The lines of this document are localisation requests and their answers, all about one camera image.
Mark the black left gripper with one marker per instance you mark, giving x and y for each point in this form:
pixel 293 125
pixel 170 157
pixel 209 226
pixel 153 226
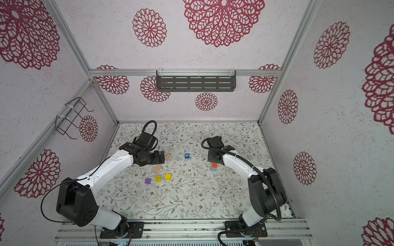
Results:
pixel 157 159

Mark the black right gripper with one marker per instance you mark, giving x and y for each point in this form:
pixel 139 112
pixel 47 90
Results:
pixel 210 156

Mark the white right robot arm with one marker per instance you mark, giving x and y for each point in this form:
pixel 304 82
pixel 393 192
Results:
pixel 266 192

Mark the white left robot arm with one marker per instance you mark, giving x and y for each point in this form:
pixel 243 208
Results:
pixel 76 197

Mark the natural wood rectangular block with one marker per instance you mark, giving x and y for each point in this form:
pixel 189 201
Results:
pixel 157 169

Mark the yellow wood cube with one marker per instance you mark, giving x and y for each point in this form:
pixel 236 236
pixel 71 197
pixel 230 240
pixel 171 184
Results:
pixel 168 177

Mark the dark grey wall shelf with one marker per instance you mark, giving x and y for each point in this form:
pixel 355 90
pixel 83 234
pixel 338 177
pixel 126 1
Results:
pixel 196 82

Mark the black wire wall basket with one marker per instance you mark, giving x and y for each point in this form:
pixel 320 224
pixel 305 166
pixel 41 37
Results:
pixel 64 122

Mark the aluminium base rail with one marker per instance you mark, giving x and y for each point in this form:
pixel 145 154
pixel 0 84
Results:
pixel 186 229

